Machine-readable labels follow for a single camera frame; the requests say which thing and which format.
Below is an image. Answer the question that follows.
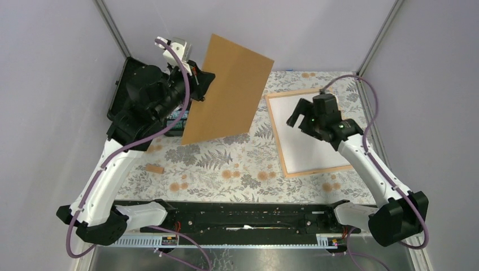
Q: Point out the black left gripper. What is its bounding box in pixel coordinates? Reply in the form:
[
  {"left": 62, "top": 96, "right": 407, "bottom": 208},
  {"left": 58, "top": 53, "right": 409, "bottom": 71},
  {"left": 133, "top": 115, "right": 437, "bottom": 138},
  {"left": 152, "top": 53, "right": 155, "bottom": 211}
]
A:
[{"left": 154, "top": 59, "right": 216, "bottom": 122}]

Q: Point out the brown cardboard backing board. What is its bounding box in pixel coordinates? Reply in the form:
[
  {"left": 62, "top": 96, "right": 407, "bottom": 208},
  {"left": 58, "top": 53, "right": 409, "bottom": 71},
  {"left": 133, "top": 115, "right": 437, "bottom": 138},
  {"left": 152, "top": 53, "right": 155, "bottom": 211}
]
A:
[{"left": 181, "top": 34, "right": 274, "bottom": 145}]

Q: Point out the light wooden picture frame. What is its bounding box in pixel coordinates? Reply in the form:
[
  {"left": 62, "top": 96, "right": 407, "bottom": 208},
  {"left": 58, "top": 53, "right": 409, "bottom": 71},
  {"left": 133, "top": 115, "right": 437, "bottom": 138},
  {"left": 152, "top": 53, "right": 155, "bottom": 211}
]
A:
[{"left": 264, "top": 88, "right": 354, "bottom": 179}]

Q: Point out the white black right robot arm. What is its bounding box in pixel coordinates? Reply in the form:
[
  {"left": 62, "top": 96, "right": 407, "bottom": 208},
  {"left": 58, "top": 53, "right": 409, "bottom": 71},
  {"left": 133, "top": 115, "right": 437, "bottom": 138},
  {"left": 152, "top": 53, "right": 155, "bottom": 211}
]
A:
[{"left": 286, "top": 94, "right": 429, "bottom": 250}]

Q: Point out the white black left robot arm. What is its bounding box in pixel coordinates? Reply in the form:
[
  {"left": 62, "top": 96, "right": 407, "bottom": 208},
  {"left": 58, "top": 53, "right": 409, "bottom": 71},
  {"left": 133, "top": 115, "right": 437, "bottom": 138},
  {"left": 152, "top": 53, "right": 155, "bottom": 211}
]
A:
[{"left": 56, "top": 63, "right": 215, "bottom": 249}]

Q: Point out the black poker chip case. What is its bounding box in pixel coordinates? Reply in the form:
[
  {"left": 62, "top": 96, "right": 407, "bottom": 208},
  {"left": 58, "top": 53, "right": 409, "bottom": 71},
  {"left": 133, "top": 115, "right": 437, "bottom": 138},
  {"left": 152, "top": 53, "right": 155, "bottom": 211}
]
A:
[{"left": 107, "top": 58, "right": 171, "bottom": 141}]

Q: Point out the floral patterned table mat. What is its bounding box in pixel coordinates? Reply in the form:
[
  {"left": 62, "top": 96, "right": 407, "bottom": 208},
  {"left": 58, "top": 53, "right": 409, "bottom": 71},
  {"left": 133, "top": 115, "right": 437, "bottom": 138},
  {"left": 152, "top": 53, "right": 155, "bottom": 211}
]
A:
[{"left": 108, "top": 70, "right": 390, "bottom": 206}]

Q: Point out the small brown wooden block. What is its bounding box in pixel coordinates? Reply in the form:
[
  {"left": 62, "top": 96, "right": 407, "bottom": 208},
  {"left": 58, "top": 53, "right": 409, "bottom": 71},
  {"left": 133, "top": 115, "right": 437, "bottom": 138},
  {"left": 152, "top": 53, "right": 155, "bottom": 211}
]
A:
[{"left": 145, "top": 164, "right": 164, "bottom": 174}]

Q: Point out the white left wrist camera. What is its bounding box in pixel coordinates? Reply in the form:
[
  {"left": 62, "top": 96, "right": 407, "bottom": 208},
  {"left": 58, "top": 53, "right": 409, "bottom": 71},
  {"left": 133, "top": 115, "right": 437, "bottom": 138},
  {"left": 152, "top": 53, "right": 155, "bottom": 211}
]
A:
[{"left": 155, "top": 37, "right": 191, "bottom": 65}]

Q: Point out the right corner aluminium post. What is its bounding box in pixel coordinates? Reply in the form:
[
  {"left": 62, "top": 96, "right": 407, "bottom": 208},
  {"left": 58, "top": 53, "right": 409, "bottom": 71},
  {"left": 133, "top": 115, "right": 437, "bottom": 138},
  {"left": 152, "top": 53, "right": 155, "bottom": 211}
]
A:
[{"left": 356, "top": 0, "right": 405, "bottom": 76}]

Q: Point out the corner aluminium post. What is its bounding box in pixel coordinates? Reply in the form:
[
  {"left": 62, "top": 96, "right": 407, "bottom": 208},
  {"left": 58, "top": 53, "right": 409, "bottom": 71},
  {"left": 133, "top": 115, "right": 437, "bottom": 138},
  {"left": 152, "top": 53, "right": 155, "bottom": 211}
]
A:
[
  {"left": 93, "top": 0, "right": 132, "bottom": 58},
  {"left": 356, "top": 0, "right": 405, "bottom": 76}
]

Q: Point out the left corner aluminium post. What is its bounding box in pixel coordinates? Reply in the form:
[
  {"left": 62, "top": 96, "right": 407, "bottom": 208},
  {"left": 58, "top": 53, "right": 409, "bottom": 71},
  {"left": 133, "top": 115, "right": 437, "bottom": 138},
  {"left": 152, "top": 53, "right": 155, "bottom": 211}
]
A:
[{"left": 93, "top": 0, "right": 132, "bottom": 58}]

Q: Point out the aluminium rail front structure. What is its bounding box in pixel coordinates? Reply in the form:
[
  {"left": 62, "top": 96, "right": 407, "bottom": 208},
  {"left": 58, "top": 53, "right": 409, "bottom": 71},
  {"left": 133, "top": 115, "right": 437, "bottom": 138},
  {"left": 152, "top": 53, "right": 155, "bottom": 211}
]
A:
[{"left": 77, "top": 227, "right": 432, "bottom": 270}]

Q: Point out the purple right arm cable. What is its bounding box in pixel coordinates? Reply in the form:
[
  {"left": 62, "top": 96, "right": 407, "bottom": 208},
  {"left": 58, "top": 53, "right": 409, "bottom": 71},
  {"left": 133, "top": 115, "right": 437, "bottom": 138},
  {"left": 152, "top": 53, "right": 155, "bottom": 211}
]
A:
[{"left": 320, "top": 75, "right": 430, "bottom": 271}]

